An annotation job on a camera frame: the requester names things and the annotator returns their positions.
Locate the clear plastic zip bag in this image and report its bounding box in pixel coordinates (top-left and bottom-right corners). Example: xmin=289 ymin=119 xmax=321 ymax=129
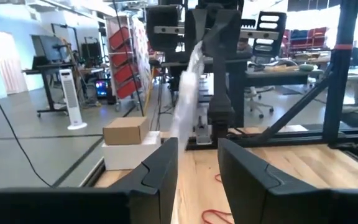
xmin=168 ymin=39 xmax=205 ymax=153

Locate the white office chair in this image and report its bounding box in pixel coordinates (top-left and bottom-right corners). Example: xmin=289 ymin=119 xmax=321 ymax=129
xmin=244 ymin=85 xmax=275 ymax=119

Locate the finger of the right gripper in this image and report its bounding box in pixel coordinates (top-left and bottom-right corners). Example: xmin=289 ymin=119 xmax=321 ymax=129
xmin=145 ymin=5 xmax=180 ymax=52
xmin=252 ymin=11 xmax=288 ymax=58

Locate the dark computer monitor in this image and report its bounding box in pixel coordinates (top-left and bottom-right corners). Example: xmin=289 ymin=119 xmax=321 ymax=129
xmin=31 ymin=34 xmax=71 ymax=70

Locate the distant rack with red bins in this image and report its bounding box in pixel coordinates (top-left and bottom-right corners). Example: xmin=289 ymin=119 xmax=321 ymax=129
xmin=105 ymin=14 xmax=151 ymax=111

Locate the black standing desk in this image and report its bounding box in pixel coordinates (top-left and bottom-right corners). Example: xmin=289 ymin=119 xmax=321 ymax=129
xmin=22 ymin=61 xmax=78 ymax=118

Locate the yellow cable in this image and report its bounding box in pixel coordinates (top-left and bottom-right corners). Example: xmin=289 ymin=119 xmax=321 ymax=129
xmin=144 ymin=66 xmax=155 ymax=110

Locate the taut black cable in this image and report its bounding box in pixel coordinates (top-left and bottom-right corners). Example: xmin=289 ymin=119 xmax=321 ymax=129
xmin=112 ymin=0 xmax=146 ymax=118

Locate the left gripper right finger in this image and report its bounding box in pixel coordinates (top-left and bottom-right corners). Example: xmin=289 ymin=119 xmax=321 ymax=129
xmin=218 ymin=138 xmax=358 ymax=224

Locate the white box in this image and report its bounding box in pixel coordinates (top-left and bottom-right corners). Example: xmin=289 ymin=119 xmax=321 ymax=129
xmin=101 ymin=130 xmax=162 ymax=171

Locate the sagging black cable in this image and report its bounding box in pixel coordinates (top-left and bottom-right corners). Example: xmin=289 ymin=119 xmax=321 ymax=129
xmin=0 ymin=71 xmax=54 ymax=189

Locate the lit computer tower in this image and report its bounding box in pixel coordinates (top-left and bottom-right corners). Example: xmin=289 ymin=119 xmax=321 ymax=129
xmin=94 ymin=78 xmax=112 ymax=100

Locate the brown cardboard box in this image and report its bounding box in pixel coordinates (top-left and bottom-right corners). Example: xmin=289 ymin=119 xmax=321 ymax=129
xmin=103 ymin=116 xmax=150 ymax=146

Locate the white tower fan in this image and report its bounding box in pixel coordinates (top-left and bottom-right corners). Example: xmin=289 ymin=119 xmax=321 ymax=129
xmin=58 ymin=68 xmax=88 ymax=131

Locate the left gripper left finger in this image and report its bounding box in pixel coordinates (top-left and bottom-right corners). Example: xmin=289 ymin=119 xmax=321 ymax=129
xmin=0 ymin=136 xmax=179 ymax=224

